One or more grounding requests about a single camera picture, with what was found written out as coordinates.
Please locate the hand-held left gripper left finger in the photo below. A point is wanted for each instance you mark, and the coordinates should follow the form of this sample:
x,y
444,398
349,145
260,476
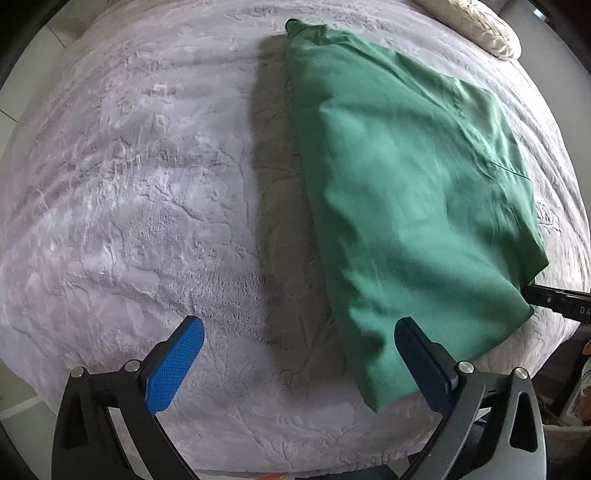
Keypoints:
x,y
178,364

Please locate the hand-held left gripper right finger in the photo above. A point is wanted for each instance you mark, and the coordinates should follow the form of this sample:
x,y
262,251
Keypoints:
x,y
425,369

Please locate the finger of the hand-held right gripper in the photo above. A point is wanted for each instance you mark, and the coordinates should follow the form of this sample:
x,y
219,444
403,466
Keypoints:
x,y
561,302

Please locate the green work jacket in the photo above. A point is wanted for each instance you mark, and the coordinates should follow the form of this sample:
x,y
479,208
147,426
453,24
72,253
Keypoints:
x,y
406,198

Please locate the lavender plush blanket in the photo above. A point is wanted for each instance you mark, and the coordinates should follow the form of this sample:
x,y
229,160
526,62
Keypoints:
x,y
138,194

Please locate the cream pillow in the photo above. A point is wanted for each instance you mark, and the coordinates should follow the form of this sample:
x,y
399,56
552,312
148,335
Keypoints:
x,y
480,27

